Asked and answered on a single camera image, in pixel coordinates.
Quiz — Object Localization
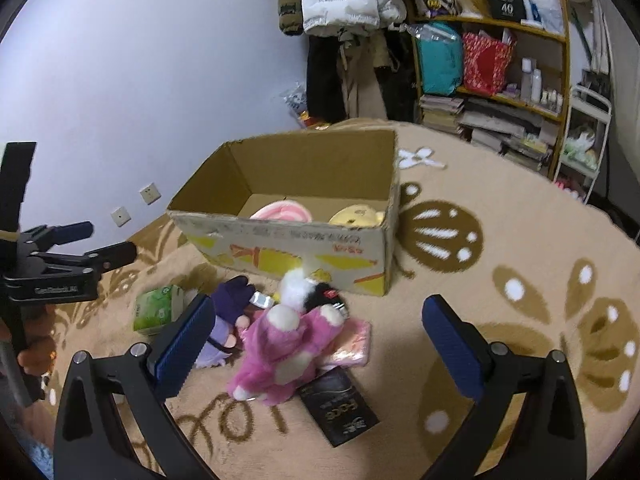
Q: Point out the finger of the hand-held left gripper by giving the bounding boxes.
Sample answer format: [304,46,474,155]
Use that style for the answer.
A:
[75,241,138,275]
[19,221,95,252]

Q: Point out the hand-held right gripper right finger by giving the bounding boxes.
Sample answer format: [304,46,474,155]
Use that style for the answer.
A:
[420,294,594,480]

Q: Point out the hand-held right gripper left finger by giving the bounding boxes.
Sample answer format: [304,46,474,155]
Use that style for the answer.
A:
[52,294,218,480]

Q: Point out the pink and white plush toy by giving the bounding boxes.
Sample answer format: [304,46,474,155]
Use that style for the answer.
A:
[227,267,349,407]

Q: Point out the cardboard box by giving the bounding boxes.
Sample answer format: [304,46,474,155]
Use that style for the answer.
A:
[166,129,401,297]

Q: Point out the person's left hand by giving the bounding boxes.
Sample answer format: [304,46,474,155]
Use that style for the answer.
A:
[17,305,57,377]

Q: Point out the green tissue packet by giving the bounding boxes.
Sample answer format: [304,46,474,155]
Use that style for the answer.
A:
[133,284,188,335]

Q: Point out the purple plush doll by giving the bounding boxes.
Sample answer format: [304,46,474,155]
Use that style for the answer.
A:
[195,275,263,369]

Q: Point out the pink tissue packet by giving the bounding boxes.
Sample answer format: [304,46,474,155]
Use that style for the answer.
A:
[320,319,372,369]

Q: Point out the black glossy packet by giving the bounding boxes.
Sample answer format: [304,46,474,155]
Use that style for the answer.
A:
[298,368,380,449]

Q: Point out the yellow round plush toy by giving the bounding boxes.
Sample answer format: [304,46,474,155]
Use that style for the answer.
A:
[328,203,386,226]

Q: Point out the pink round plush toy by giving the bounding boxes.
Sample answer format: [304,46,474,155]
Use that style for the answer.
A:
[249,200,314,224]

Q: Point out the stack of books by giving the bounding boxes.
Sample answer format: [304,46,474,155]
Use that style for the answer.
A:
[418,93,557,172]

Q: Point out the clear snack bag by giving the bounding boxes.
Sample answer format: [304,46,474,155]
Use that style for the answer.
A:
[281,82,332,132]

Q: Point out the white metal cart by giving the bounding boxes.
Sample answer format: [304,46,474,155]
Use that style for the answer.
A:
[554,84,613,205]

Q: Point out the black hanging trousers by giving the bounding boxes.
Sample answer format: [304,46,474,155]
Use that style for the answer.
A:
[305,34,347,122]

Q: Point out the beige hanging garment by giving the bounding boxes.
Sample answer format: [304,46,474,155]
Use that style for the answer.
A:
[339,27,390,122]

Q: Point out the red patterned bag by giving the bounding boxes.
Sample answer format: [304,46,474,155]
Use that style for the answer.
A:
[462,31,517,97]

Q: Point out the teal bag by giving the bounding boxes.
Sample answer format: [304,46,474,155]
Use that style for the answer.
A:
[414,22,464,97]

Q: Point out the wooden shelf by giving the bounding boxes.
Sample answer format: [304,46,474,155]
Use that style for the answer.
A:
[409,0,572,182]

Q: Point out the white puffer jacket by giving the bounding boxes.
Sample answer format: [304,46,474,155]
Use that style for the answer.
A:
[301,0,409,37]

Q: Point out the black gift box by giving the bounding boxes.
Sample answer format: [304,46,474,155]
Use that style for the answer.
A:
[488,0,527,24]

